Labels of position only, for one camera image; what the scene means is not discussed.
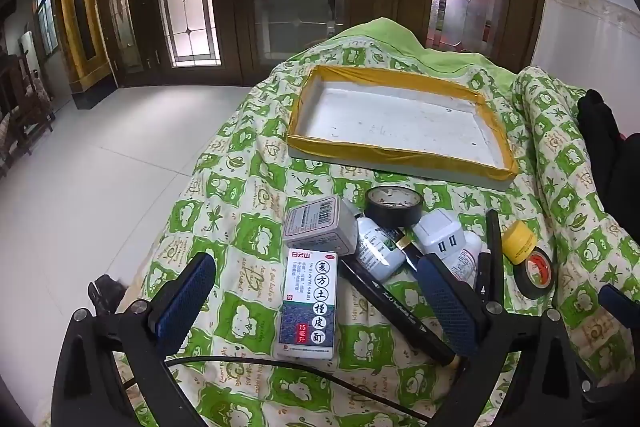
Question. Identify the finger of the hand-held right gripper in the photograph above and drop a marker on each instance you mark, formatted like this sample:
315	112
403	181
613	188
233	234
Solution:
620	304

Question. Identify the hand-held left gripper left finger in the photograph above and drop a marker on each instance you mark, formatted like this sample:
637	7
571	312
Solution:
182	302

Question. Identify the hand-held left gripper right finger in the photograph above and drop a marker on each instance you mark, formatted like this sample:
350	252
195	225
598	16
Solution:
445	302

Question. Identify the white bottle red label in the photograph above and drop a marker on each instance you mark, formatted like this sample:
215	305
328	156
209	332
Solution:
465	257

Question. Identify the black marker pen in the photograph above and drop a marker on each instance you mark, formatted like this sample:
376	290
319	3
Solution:
395	307
495	247

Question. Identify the black gold-banded tube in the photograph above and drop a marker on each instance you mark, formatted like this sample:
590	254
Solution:
402	244

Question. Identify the white USB charger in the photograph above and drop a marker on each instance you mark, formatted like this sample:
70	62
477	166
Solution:
435	227

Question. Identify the black tape roll red core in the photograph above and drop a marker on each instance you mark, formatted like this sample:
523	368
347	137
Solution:
525	284

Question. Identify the white bottle green label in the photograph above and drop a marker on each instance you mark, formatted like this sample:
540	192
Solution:
375	252

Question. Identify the yellow tape roll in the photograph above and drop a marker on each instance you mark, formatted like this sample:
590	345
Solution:
517	244

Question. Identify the black tape roll white core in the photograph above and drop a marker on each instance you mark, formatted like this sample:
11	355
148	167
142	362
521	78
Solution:
372	212

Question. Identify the white and blue medicine box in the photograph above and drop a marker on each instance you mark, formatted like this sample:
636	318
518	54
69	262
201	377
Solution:
307	307

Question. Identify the grey barcode box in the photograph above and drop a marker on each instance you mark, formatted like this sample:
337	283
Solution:
317	222

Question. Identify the white tray with yellow rim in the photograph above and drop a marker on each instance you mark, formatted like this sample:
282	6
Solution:
400	122

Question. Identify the black shoe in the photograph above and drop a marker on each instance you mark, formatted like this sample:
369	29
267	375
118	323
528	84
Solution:
105	292

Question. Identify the green printed blanket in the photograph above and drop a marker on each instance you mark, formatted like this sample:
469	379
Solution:
240	232

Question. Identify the black cloth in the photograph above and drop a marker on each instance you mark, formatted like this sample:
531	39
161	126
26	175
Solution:
600	132

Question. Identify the wooden chair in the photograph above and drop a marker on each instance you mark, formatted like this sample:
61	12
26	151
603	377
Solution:
25	107

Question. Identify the window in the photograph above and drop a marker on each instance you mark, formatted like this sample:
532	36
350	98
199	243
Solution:
46	17

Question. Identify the yellow-framed dark panel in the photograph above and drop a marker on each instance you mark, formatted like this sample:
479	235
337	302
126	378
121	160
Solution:
67	7

